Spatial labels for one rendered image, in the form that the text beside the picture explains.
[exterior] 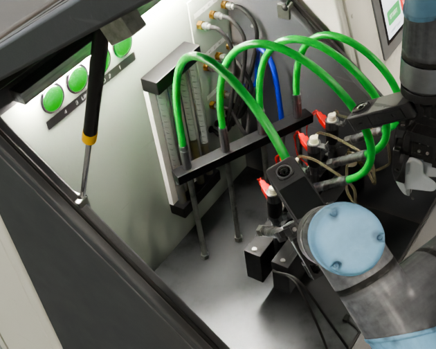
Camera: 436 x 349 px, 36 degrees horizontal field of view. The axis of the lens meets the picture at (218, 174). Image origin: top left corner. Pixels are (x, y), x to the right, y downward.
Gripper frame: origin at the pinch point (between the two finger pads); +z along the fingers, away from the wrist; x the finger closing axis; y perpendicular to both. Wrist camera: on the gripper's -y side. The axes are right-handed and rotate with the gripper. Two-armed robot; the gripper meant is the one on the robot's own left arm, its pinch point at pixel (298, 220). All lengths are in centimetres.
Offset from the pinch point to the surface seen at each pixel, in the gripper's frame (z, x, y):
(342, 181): 18.6, 12.6, -1.3
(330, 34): 18.5, 23.7, -26.0
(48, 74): -2.4, -23.1, -37.8
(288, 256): 26.9, -2.1, 6.8
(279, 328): 33.7, -10.3, 19.3
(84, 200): -4.7, -26.9, -17.9
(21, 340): 49, -62, -3
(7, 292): 32, -55, -13
